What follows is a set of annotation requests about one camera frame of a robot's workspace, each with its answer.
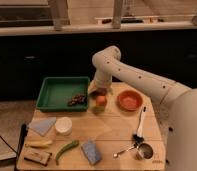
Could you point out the green pepper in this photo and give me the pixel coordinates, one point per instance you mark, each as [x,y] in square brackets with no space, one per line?
[65,148]

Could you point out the yellow corn cob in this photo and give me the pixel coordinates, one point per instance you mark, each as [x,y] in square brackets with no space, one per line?
[38,144]

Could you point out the orange bowl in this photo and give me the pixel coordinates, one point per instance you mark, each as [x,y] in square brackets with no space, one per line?
[129,100]

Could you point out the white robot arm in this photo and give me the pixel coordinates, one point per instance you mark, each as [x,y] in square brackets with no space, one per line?
[181,149]

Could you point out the dark grape bunch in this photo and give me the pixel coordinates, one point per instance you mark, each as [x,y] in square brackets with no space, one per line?
[77,99]

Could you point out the white handled brush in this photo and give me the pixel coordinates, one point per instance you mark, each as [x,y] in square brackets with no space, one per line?
[138,135]

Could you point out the green plastic tray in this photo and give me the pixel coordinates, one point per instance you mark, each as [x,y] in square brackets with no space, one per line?
[57,92]

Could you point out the white plastic cup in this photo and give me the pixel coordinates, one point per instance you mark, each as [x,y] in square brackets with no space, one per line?
[63,125]

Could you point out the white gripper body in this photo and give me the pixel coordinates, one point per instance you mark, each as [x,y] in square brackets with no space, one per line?
[98,89]

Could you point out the wooden block toy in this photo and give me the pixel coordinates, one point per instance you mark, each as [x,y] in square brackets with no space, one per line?
[37,156]

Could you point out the orange apple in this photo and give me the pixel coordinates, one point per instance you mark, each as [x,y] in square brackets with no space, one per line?
[101,100]

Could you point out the metal measuring cup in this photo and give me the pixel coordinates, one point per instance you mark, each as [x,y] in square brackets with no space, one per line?
[144,151]

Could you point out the blue sponge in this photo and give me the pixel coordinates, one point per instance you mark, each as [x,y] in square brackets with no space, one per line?
[91,152]

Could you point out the light blue cloth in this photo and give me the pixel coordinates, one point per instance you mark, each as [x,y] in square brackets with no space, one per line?
[42,126]

